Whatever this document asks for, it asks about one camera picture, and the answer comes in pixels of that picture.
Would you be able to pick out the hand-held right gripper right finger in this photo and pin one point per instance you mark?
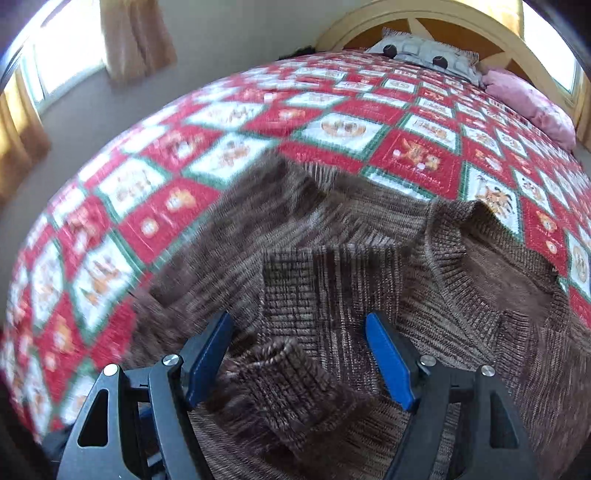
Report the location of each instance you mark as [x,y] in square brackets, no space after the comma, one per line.
[392,360]

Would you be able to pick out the red white patchwork printed quilt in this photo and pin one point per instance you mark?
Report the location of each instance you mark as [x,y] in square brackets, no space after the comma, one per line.
[323,124]

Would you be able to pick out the brown knitted sweater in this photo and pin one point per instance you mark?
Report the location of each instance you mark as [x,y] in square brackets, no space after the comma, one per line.
[323,230]

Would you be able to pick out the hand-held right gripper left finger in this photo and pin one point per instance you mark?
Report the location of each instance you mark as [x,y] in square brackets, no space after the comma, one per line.
[210,360]

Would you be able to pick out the grey patterned pillow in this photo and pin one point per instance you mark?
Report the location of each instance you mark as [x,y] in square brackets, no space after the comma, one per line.
[425,48]

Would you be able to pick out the dark object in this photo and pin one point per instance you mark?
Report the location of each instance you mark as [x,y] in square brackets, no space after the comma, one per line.
[305,50]

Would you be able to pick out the pink pillow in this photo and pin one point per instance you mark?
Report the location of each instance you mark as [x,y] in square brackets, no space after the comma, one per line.
[531,101]

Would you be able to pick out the tan curtain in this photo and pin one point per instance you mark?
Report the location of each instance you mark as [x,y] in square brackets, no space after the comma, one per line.
[138,37]
[18,134]

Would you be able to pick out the cream wooden headboard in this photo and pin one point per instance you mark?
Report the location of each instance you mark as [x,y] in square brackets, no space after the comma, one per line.
[351,23]

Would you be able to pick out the yellow curtain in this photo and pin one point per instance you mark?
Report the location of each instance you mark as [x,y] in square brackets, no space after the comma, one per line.
[505,16]

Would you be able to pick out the bright window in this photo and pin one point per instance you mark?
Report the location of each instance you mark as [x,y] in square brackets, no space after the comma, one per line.
[69,46]
[549,46]

